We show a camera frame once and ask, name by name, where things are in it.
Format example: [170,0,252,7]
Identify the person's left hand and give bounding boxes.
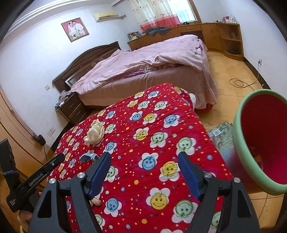
[17,210,33,232]

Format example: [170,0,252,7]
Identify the peanut shell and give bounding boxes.
[90,194,102,206]

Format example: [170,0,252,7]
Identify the crumpled cream tissue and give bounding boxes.
[84,119,105,146]

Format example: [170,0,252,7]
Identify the magazine on floor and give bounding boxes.
[208,121,234,159]

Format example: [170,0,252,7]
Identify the red smiley flower blanket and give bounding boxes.
[50,84,232,232]

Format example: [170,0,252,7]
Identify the dark wooden nightstand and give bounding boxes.
[56,93,91,125]

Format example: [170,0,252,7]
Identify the red bin green rim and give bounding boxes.
[229,89,286,196]

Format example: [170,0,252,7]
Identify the clothes on nightstand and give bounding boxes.
[55,90,72,109]

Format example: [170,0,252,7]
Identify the dark wooden bed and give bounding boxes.
[53,42,218,109]

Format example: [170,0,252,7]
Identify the pink quilt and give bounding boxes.
[70,34,211,95]

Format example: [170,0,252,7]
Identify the long wooden cabinet desk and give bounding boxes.
[128,22,244,61]

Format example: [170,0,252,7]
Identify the framed wedding photo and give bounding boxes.
[61,17,89,42]

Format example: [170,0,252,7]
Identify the grey clothes pile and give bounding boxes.
[145,27,171,36]

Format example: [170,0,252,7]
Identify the floral red curtain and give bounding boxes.
[128,0,181,31]

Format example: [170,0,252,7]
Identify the black wall charger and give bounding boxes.
[33,134,46,146]

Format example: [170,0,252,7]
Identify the white floor cable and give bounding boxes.
[228,59,263,89]

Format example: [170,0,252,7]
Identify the wall air conditioner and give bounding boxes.
[93,11,126,22]

